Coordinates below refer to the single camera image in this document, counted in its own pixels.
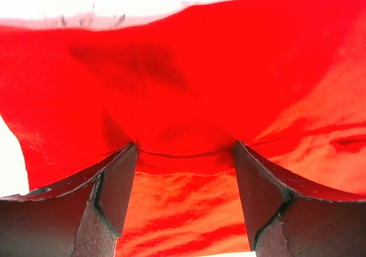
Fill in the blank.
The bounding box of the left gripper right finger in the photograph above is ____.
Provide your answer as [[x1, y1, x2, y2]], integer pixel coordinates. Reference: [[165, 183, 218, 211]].
[[234, 141, 365, 256]]

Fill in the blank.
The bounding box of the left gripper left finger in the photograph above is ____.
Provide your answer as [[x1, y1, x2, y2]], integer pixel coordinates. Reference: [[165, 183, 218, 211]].
[[1, 145, 138, 256]]

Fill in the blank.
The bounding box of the red t shirt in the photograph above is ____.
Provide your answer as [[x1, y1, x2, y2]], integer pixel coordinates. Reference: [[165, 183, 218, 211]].
[[1, 0, 365, 256]]

